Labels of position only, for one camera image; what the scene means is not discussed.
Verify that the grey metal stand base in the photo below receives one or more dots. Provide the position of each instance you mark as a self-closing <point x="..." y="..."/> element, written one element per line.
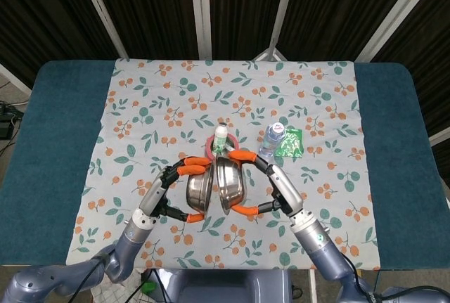
<point x="269" y="53"/>

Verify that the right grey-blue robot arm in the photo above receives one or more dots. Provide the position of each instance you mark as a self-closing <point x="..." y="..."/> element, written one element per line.
<point x="316" y="243"/>

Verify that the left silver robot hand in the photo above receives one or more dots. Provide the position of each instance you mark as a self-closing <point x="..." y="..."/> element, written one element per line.
<point x="154" y="194"/>

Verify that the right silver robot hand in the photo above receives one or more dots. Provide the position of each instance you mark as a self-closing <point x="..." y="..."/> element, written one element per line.
<point x="286" y="190"/>

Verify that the white partition frame post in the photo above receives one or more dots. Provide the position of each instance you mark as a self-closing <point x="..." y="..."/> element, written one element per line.
<point x="201" y="11"/>
<point x="284" y="4"/>
<point x="15" y="78"/>
<point x="102" y="14"/>
<point x="397" y="11"/>
<point x="439" y="137"/>

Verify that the red tape roll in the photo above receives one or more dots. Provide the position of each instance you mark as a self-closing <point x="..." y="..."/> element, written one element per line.
<point x="208" y="148"/>

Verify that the grey-blue robot torso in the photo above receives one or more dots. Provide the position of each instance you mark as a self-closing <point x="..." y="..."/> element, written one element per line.
<point x="218" y="287"/>

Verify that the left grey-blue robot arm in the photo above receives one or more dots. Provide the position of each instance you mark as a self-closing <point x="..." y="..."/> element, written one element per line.
<point x="130" y="243"/>

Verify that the floral print tablecloth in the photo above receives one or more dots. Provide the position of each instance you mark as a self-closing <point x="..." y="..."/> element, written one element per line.
<point x="225" y="99"/>

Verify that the clear plastic water bottle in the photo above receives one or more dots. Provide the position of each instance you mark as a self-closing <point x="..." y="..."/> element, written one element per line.
<point x="272" y="139"/>

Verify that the small white green-label bottle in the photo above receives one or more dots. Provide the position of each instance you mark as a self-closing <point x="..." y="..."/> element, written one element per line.
<point x="219" y="139"/>

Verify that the teal table cover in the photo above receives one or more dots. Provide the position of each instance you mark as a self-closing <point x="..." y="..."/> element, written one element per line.
<point x="59" y="123"/>

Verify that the green foil packet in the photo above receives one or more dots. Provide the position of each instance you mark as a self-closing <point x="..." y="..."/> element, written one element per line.
<point x="292" y="143"/>

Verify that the stainless steel bowl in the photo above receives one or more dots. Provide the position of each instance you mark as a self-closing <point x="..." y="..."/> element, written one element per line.
<point x="198" y="190"/>
<point x="230" y="183"/>

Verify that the black power strip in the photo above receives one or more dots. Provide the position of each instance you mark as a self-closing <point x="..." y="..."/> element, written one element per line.
<point x="5" y="129"/>

